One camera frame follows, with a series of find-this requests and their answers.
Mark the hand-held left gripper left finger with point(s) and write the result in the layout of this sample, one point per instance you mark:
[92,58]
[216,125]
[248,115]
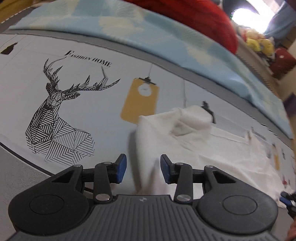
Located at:
[121,168]

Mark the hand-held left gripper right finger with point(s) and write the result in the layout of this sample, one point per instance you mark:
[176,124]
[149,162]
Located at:
[166,168]

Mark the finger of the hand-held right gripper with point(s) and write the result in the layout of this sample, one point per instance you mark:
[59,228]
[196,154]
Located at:
[285,201]
[286,194]

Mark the white long-sleeve shirt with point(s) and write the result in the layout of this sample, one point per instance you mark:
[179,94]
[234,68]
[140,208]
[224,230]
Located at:
[208,148]

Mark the person's right hand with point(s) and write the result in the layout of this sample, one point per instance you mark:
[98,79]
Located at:
[292,231]

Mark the grey deer-print bed sheet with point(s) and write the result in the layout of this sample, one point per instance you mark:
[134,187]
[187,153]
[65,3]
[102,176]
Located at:
[23,115]

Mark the dark red cushion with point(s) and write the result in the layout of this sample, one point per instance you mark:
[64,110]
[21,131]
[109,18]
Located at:
[282,62]

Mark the light blue cloud-print sheet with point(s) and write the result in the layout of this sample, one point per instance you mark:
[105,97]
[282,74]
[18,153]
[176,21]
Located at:
[138,30]

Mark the yellow-headed striped plush doll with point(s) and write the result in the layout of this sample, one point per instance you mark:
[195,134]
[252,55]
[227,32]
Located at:
[266,45]

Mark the red folded quilt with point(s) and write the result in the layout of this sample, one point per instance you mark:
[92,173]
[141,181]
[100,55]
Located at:
[203,18]

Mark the purple curtain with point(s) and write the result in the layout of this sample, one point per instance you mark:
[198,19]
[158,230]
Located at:
[284,20]

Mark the window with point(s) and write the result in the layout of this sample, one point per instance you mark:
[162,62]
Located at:
[249,16]

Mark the wooden headboard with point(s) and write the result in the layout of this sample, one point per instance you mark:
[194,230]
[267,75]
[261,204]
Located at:
[8,5]

